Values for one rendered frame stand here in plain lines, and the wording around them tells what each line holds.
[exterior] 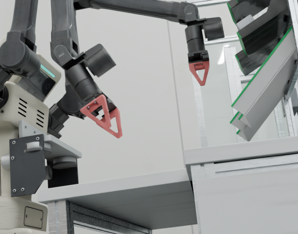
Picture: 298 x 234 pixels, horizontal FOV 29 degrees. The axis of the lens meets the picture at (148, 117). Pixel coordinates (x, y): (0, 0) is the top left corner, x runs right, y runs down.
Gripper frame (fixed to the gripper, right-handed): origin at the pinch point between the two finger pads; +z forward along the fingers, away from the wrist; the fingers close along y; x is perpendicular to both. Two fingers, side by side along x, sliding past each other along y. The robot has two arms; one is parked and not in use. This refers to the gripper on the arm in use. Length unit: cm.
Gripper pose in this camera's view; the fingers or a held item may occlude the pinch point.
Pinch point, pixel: (202, 83)
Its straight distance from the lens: 189.9
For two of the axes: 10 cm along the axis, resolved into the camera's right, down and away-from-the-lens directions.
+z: 1.3, 9.5, -3.0
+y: 1.2, 2.8, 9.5
